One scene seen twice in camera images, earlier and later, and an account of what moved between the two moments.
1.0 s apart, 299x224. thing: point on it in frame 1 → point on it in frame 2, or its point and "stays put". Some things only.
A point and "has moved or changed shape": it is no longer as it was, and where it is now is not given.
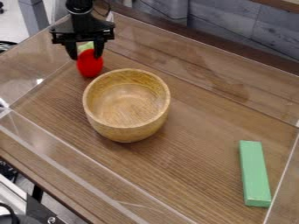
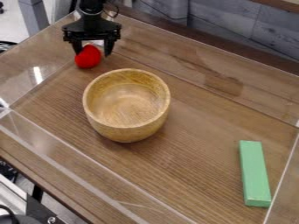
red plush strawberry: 88,65 has moved or changed shape
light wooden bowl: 125,102 stays put
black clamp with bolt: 36,210 stays put
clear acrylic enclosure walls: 138,122 stays put
